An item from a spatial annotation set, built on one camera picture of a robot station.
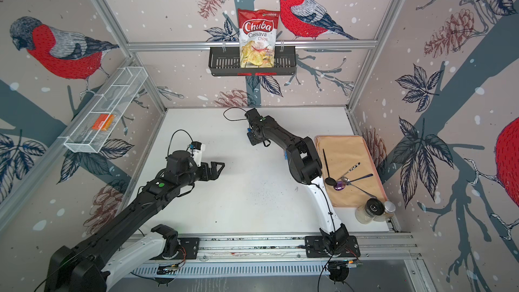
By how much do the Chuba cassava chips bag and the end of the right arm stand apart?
9.0 inches

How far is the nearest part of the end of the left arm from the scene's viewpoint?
72 centimetres

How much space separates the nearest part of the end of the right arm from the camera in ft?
2.54

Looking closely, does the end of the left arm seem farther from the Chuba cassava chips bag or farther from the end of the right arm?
the Chuba cassava chips bag

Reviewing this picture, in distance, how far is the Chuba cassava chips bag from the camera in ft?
2.81

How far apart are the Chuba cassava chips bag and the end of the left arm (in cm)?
48

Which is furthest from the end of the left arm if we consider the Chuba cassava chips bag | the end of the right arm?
the Chuba cassava chips bag
